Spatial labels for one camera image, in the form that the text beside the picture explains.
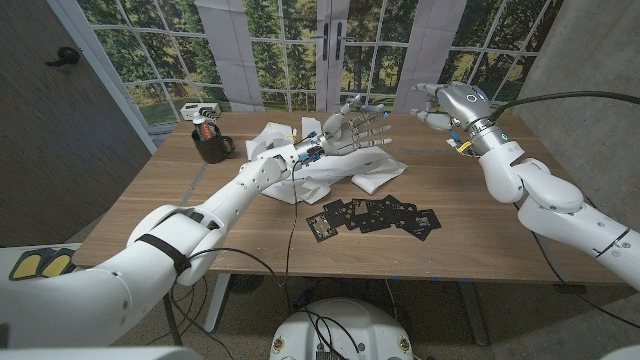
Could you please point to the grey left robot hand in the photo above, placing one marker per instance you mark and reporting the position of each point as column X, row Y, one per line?
column 342, row 135

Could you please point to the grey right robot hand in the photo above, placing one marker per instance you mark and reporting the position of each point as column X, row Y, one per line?
column 465, row 105

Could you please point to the white receipt paper strip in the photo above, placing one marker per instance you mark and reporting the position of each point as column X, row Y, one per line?
column 350, row 165

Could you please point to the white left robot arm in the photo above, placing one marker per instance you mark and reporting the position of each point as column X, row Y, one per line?
column 250, row 180

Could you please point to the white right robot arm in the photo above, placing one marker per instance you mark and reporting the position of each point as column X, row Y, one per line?
column 505, row 170

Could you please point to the printed forest window backdrop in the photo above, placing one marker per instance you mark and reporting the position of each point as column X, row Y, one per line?
column 365, row 65

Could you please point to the black playing card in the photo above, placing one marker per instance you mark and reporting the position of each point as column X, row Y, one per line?
column 321, row 227
column 361, row 207
column 374, row 224
column 381, row 206
column 334, row 212
column 397, row 206
column 422, row 225

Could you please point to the dark brown mug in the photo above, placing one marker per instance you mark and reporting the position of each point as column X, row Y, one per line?
column 212, row 150

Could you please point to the white red toothpaste tube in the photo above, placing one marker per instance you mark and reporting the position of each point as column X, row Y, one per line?
column 204, row 131

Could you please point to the white power strip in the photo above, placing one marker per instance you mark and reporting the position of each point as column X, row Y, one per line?
column 200, row 110

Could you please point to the black ribbed round object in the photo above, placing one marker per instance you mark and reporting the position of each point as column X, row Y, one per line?
column 246, row 283

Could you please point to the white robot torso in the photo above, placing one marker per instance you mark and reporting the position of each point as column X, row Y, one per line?
column 365, row 325

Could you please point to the grey table leg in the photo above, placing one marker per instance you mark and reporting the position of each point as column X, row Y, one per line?
column 474, row 312

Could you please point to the white table leg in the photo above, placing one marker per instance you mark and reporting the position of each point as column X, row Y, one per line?
column 217, row 302

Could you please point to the black wall hook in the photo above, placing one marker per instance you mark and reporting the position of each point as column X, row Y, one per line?
column 65, row 56

